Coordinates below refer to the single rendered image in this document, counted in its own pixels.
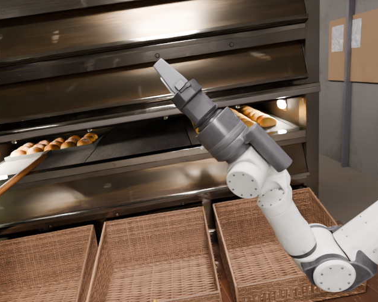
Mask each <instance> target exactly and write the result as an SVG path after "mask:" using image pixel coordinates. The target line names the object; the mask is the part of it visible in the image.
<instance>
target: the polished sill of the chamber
mask: <svg viewBox="0 0 378 302"><path fill-rule="evenodd" d="M267 134H268V135H269V136H270V137H271V138H272V139H273V140H274V141H281V140H289V139H293V138H300V137H306V129H304V128H301V127H299V128H292V129H285V130H281V131H274V132H267ZM200 147H201V144H194V145H189V146H182V147H176V148H171V149H164V150H158V151H153V152H146V153H139V154H135V155H128V156H121V157H116V158H109V159H102V160H98V161H91V162H84V163H79V164H73V165H66V166H61V167H55V168H48V169H43V170H36V171H30V172H29V173H28V174H27V175H25V176H24V177H23V178H21V179H20V180H19V181H18V182H17V183H15V185H16V184H21V183H28V182H35V181H39V180H46V179H53V178H57V177H64V176H71V175H75V174H82V173H89V172H93V171H100V170H107V169H111V168H119V167H126V166H130V165H137V164H144V163H148V162H155V161H162V160H166V159H173V158H180V157H184V156H191V155H198V154H203V153H209V152H208V151H207V150H206V149H205V148H204V149H203V150H202V149H201V148H200ZM15 175H16V174H11V175H6V176H0V187H1V186H2V185H3V184H4V183H6V182H7V181H9V180H10V179H11V178H12V177H14V176H15Z"/></svg>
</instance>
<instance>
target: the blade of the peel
mask: <svg viewBox="0 0 378 302"><path fill-rule="evenodd" d="M104 135H105V134H99V135H97V136H98V139H97V140H96V141H95V142H94V143H92V144H85V145H81V146H74V147H67V148H63V149H55V150H52V153H53V154H57V153H64V152H71V151H75V150H82V149H89V148H93V147H95V146H96V145H97V143H98V142H99V141H100V140H101V139H102V137H103V136H104ZM42 153H43V152H37V153H30V154H26V155H19V156H12V157H10V156H8V157H6V158H4V159H5V161H6V162H10V161H17V160H21V159H28V158H35V157H39V156H41V154H42Z"/></svg>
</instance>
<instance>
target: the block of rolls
mask: <svg viewBox="0 0 378 302"><path fill-rule="evenodd" d="M230 109H231V110H232V111H233V112H235V113H236V114H237V116H238V117H239V118H240V119H241V120H242V121H243V123H244V124H245V125H246V126H247V127H248V128H249V127H251V126H252V125H254V124H255V122H256V123H258V124H259V125H260V126H261V127H270V126H275V125H276V124H277V121H276V119H275V118H273V117H270V116H269V115H267V114H264V113H261V112H260V111H258V110H256V109H253V108H252V107H249V106H247V105H245V106H240V107H239V108H238V109H237V111H236V110H234V109H232V108H230Z"/></svg>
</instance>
